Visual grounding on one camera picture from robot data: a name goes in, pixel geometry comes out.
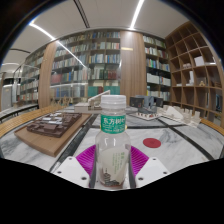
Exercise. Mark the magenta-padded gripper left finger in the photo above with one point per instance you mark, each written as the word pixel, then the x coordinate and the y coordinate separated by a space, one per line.
pixel 71 170

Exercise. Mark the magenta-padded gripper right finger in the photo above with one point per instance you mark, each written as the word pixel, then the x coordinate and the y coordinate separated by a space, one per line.
pixel 151 170

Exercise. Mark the clear green-labelled drink bottle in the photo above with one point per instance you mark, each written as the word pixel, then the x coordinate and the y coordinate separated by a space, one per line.
pixel 112 150

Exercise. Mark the flat round red coaster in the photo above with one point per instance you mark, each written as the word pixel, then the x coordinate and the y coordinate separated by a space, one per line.
pixel 152 143

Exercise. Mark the brown model on wooden board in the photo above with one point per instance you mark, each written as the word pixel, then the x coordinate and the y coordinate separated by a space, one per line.
pixel 50 128

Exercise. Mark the white architectural model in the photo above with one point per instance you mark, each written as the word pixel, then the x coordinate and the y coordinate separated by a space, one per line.
pixel 176 115

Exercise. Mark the beige architectural model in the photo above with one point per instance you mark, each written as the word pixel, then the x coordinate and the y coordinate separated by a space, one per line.
pixel 90 105

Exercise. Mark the curved wooden bench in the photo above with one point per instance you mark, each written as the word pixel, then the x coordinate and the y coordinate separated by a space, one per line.
pixel 215 126
pixel 23 118

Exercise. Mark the curved book-filled bookshelf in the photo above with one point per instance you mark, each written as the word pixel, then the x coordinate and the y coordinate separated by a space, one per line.
pixel 31 83

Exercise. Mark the narrow book-filled bookshelf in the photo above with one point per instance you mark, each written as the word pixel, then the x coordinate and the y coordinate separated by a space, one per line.
pixel 156 66

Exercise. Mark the wooden cubby shelf unit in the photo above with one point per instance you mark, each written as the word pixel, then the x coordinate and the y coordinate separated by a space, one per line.
pixel 195 73

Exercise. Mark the wide book-filled bookshelf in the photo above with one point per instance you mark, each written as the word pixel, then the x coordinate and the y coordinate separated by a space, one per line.
pixel 96 66

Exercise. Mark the linear ceiling light strip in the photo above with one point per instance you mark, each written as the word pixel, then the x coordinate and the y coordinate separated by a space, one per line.
pixel 136 15

